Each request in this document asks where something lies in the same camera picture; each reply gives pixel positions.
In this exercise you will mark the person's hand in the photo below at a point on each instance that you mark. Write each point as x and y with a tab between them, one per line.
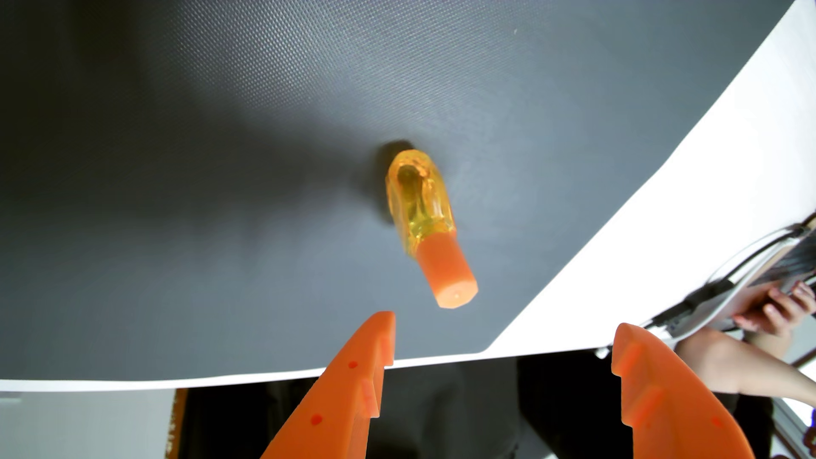
774	309

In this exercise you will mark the black bag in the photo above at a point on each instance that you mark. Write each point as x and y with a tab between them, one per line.
446	408

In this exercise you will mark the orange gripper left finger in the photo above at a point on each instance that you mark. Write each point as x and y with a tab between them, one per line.
338	395

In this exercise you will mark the dark grey textured mat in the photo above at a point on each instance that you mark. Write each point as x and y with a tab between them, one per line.
319	191

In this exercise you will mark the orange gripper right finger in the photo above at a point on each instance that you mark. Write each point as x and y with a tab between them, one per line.
669	401

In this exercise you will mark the yellow eyedrops bottle orange cap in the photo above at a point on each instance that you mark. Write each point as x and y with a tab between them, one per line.
427	223

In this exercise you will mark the silver laptop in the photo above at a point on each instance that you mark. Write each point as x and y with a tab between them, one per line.
746	287

